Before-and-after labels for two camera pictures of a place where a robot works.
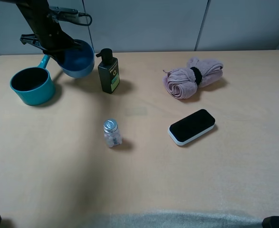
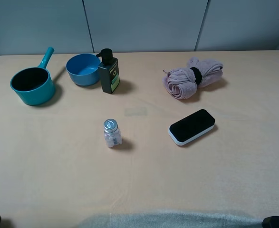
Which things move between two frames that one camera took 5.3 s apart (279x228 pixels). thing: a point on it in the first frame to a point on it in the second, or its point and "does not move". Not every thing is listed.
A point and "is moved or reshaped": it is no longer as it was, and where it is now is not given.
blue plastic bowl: x=79 y=63 is moved or reshaped
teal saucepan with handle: x=34 y=86 does not move
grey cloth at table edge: x=174 y=219 does not move
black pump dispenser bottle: x=108 y=71 does not move
